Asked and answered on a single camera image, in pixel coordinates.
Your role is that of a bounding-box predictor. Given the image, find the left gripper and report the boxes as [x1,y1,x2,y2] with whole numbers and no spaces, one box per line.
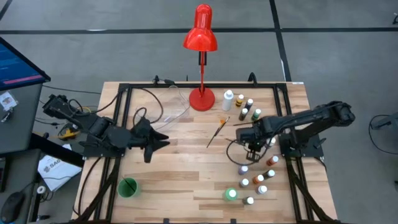
[128,123,172,164]

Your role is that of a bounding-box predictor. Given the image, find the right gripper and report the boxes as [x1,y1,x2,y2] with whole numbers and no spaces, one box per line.
[235,116,272,163]

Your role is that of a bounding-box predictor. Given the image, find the orange bristle paintbrush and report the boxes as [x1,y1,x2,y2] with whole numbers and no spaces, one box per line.
[211,119,226,141]

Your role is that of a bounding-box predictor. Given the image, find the large green paint bottle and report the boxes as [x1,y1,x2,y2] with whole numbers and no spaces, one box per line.
[224,187,239,202]

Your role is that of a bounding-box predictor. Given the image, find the tall white bottle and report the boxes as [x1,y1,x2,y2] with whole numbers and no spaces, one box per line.
[221,89,234,112]

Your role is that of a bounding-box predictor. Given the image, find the clear plastic bin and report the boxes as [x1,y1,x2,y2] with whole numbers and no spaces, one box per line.
[141,84,192,132]

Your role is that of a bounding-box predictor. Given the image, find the green plastic cup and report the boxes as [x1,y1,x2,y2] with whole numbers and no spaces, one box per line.
[117,177,139,199]

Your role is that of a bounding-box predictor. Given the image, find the red desk lamp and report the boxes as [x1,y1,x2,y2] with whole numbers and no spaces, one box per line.
[182,3,218,112]

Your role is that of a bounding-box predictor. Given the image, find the yellow tool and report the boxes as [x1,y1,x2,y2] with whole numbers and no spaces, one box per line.
[58,123,78,141]

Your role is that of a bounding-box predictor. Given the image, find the black desk beam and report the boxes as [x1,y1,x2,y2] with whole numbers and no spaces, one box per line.
[27,133,85,168]

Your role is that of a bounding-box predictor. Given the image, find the white printed paper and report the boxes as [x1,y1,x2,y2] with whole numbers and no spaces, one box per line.
[37,143,83,192]

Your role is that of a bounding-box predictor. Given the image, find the grey desk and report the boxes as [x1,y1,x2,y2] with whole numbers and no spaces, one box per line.
[0,83,44,155]

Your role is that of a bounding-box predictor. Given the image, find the white id card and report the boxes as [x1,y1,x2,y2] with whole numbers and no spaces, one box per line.
[0,91,19,112]

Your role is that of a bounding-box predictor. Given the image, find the black computer mouse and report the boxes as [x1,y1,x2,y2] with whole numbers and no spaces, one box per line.
[0,191,27,223]

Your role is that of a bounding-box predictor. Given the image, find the computer monitor blue screen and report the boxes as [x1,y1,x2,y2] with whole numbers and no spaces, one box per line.
[0,36,52,91]

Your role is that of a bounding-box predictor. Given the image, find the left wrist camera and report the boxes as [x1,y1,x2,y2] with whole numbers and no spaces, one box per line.
[133,117,154,134]

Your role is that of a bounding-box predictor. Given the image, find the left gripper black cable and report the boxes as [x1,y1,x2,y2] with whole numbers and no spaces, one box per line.
[118,86,165,126]

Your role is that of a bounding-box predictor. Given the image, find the black cable adapter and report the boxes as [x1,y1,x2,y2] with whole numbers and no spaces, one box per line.
[152,75,177,86]

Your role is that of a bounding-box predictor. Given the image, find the dark power cable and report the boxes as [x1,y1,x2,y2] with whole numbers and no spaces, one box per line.
[76,156,104,216]

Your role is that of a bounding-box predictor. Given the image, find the thin black floor cable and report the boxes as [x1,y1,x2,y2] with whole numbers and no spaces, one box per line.
[42,84,104,95]

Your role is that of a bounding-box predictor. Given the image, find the key lanyard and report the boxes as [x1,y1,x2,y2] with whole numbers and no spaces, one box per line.
[1,107,15,123]

